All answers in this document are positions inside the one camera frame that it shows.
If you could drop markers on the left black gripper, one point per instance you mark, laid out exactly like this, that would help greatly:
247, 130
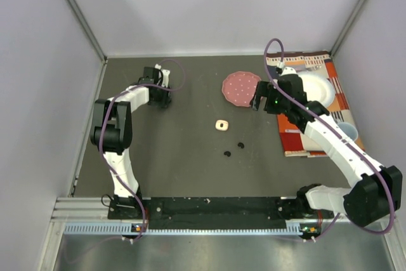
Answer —
163, 103

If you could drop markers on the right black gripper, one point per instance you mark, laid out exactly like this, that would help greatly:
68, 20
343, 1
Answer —
265, 89

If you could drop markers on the cream earbud charging case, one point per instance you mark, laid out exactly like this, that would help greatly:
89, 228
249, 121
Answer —
221, 125

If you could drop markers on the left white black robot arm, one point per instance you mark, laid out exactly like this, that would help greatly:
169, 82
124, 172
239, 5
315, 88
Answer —
112, 134

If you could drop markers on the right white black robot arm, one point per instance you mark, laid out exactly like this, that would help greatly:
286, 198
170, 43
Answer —
374, 191

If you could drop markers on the pink dotted plate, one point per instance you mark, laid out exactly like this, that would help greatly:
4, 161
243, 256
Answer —
239, 88

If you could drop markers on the white paper plate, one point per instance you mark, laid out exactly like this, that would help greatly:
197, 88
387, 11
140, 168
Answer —
318, 88

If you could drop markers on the patterned orange cloth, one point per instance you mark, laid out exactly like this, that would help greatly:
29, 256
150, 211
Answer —
320, 62

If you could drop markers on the light blue cup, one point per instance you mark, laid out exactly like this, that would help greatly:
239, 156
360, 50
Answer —
349, 129

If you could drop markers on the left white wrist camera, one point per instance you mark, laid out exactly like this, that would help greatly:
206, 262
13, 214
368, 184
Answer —
163, 78

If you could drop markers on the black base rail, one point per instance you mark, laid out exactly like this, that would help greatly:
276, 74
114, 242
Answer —
211, 213

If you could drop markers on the aluminium frame profile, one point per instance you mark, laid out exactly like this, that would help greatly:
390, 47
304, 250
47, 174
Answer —
66, 210

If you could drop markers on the grey slotted cable duct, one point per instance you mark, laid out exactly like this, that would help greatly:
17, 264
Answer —
288, 228

